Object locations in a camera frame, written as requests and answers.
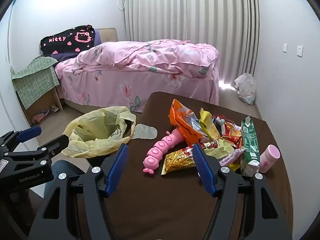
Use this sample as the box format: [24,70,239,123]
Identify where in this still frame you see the pink caterpillar toy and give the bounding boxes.
[142,129,187,174]

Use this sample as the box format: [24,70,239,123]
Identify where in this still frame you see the pink floral duvet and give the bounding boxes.
[75,39,220,77]

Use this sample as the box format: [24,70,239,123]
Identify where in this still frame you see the red orange snack packet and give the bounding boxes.
[212,115,244,148]

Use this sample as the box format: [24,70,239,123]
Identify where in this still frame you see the gold red snack packet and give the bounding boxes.
[161,146,198,176]

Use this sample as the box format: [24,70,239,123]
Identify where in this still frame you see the black Hello Kitty pillow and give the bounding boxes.
[40,25,97,55]

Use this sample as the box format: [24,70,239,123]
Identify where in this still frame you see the purple yellow snack packet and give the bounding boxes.
[219,148,247,167]

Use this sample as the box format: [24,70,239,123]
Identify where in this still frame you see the green white carton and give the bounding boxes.
[240,115,262,178]

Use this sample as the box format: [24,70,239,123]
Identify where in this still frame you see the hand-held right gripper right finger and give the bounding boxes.
[192,143,293,240]

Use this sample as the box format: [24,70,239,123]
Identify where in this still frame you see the striped white curtain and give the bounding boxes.
[124,0,260,90]

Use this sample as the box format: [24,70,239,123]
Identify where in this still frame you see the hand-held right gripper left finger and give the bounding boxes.
[30,143,129,240]

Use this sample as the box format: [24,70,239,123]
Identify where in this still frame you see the beige headboard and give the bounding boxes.
[96,28,118,44]

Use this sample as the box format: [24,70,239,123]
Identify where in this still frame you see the pink lidded bottle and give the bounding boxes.
[259,144,280,174]

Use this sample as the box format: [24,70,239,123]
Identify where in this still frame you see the wooden nightstand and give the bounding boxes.
[15,80,64,127]

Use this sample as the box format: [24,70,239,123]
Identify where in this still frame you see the yellow plastic bag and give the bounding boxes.
[62,106,137,158]

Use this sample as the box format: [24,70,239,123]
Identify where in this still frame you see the green checked cloth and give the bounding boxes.
[11,54,60,110]

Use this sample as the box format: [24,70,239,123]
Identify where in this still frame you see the pink floral bed sheet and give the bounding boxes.
[54,55,220,113]

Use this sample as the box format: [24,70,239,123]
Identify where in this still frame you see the orange snack bag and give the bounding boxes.
[168,99,212,145]

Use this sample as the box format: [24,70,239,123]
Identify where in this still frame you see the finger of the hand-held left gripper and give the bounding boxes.
[37,134,70,159]
[0,126,42,148]

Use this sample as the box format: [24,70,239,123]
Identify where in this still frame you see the white plastic bag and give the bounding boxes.
[234,73,257,105]

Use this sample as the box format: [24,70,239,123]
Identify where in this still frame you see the pink slipper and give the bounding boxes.
[32,112,48,123]

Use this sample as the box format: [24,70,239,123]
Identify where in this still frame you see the clear plastic wrapper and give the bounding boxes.
[130,123,158,140]

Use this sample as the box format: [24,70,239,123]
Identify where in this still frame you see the plain yellow snack packet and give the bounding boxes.
[199,108,222,140]

